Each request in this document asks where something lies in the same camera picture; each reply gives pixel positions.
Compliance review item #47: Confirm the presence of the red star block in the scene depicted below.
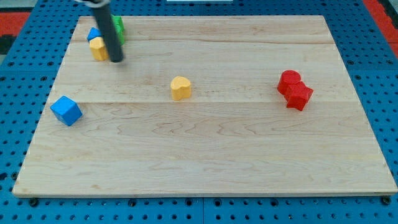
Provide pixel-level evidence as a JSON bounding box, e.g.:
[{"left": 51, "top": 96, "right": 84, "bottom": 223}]
[{"left": 284, "top": 82, "right": 313, "bottom": 111}]

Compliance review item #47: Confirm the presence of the green block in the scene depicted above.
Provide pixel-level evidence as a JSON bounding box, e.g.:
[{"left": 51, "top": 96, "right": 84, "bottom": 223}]
[{"left": 111, "top": 15, "right": 125, "bottom": 45}]

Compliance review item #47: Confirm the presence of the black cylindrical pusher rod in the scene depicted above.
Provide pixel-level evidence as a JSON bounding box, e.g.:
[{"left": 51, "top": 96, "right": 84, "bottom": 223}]
[{"left": 90, "top": 0, "right": 124, "bottom": 63}]

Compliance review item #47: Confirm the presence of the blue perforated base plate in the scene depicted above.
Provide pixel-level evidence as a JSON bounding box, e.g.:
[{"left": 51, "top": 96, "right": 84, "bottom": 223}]
[{"left": 1, "top": 0, "right": 397, "bottom": 223}]

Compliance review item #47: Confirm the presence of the small blue block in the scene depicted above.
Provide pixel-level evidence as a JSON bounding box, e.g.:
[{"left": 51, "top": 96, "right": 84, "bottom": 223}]
[{"left": 86, "top": 27, "right": 102, "bottom": 42}]

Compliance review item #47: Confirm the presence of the wooden board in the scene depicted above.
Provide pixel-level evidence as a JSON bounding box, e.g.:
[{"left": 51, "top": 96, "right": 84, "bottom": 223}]
[{"left": 12, "top": 16, "right": 397, "bottom": 198}]

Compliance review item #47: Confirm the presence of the yellow hexagon block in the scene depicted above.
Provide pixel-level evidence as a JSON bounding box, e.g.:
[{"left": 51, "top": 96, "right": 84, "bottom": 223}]
[{"left": 89, "top": 37, "right": 109, "bottom": 61}]

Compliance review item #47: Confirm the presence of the red cylinder block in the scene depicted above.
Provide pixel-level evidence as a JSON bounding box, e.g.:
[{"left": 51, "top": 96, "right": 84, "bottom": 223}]
[{"left": 277, "top": 70, "right": 302, "bottom": 95}]

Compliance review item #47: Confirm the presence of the blue cube block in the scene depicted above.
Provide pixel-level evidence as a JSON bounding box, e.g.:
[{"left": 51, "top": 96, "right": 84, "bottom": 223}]
[{"left": 50, "top": 96, "right": 83, "bottom": 126}]

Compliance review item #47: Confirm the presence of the yellow heart block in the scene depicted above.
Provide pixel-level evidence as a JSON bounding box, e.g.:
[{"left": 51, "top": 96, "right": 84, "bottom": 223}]
[{"left": 170, "top": 76, "right": 192, "bottom": 101}]

